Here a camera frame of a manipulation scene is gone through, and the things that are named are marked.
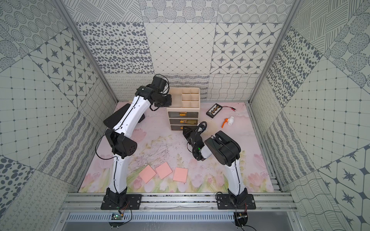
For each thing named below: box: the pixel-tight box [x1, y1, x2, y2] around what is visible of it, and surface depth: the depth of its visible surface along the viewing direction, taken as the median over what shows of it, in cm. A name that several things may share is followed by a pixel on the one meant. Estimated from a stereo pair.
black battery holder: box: [205, 102, 224, 119], surface depth 117 cm
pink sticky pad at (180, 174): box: [172, 166, 189, 183], surface depth 85 cm
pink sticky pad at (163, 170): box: [155, 161, 173, 180], surface depth 86 cm
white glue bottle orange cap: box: [221, 115, 235, 129], surface depth 108 cm
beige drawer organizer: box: [166, 87, 201, 131], surface depth 91 cm
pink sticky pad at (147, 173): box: [138, 164, 157, 184], surface depth 85 cm
